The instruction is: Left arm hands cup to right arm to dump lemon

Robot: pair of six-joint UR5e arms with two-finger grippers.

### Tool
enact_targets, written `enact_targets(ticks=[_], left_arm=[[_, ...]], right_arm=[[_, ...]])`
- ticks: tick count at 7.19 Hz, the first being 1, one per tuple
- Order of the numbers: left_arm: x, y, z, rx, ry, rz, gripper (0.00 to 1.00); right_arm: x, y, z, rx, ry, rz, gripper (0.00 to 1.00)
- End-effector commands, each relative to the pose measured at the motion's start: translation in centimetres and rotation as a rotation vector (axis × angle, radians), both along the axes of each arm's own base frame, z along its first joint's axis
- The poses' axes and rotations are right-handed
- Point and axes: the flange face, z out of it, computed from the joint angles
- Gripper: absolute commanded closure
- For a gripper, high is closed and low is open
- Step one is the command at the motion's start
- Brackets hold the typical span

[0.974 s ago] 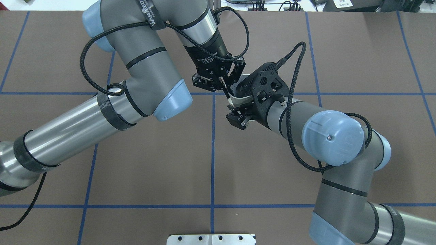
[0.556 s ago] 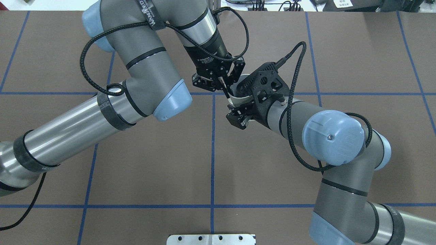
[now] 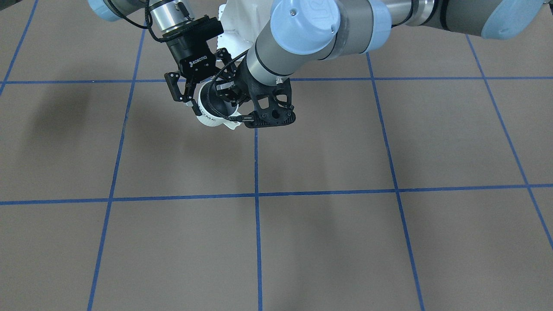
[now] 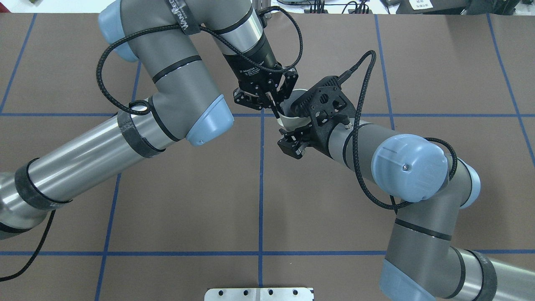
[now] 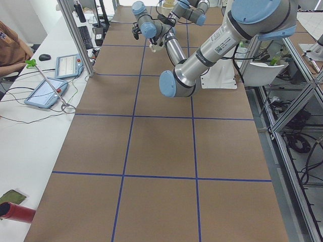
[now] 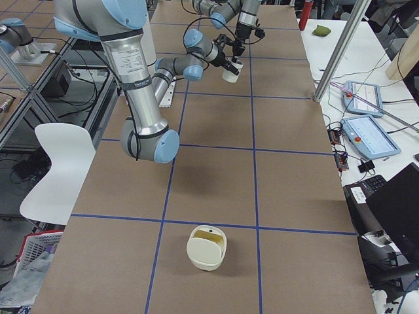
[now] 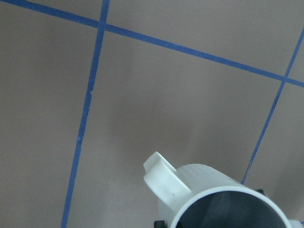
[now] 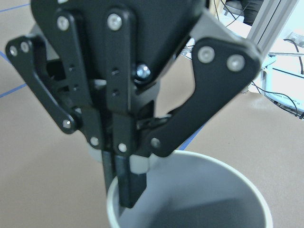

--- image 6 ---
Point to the black box under frame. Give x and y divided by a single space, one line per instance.
58 83

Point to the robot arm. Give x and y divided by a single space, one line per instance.
221 14
118 26

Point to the lower teach pendant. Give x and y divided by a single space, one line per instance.
368 137

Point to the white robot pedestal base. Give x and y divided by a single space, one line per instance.
165 95

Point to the brown paper table cover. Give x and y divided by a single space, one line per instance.
255 162

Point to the upper teach pendant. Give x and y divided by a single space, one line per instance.
362 98

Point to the teach pendant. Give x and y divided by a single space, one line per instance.
362 98
368 137

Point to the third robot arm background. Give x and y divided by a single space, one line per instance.
14 34

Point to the red bottle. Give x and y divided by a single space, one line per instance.
305 14

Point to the green bean bag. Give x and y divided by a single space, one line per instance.
321 31

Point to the white laundry basket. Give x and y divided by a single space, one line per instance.
34 245

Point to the cream plastic basket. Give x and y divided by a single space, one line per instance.
206 247

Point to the black laptop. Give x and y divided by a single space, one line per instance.
392 206

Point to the white mug with handle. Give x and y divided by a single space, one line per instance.
232 71

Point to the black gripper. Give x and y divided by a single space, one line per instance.
239 44
222 60

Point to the white plastic chair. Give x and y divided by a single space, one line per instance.
71 153

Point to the aluminium frame post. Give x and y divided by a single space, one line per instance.
343 42

